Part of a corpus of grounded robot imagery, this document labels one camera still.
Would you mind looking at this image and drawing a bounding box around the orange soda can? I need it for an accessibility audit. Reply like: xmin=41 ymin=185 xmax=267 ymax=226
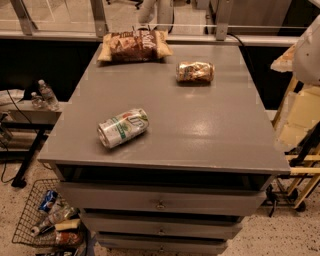
xmin=176 ymin=61 xmax=215 ymax=82

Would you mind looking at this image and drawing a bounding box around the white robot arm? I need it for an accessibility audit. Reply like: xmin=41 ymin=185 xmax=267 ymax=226
xmin=293 ymin=15 xmax=320 ymax=86

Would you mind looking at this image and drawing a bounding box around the white green 7up can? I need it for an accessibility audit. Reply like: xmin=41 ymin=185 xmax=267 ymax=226
xmin=97 ymin=108 xmax=149 ymax=149

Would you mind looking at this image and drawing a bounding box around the blue can in basket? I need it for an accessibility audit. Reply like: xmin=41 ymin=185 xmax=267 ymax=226
xmin=38 ymin=190 xmax=58 ymax=213

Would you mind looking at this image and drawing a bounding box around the red can in basket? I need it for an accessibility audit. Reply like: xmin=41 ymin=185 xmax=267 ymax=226
xmin=56 ymin=232 xmax=83 ymax=246

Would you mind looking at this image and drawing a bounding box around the grey drawer cabinet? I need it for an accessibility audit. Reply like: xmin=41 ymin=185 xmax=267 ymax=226
xmin=39 ymin=45 xmax=289 ymax=256

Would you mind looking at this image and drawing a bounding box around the brown chip bag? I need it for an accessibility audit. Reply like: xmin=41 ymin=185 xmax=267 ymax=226
xmin=98 ymin=30 xmax=173 ymax=62

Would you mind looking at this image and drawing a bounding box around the clear water bottle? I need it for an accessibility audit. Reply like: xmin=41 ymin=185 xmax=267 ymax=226
xmin=38 ymin=80 xmax=59 ymax=111

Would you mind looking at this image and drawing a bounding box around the small clear bottle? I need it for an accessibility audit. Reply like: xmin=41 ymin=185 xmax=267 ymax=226
xmin=31 ymin=92 xmax=45 ymax=109

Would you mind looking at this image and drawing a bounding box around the yellow sponge in basket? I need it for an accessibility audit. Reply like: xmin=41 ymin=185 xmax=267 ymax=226
xmin=55 ymin=219 xmax=81 ymax=231

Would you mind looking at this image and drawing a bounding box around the plastic bottle in basket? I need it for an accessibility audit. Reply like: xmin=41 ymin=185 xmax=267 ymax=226
xmin=31 ymin=206 xmax=77 ymax=236

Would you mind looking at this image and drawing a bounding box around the black side table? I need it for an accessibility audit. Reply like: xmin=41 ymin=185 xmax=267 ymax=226
xmin=0 ymin=101 xmax=65 ymax=188

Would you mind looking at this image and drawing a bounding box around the wire basket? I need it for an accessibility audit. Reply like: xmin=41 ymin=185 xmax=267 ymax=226
xmin=11 ymin=178 xmax=88 ymax=248

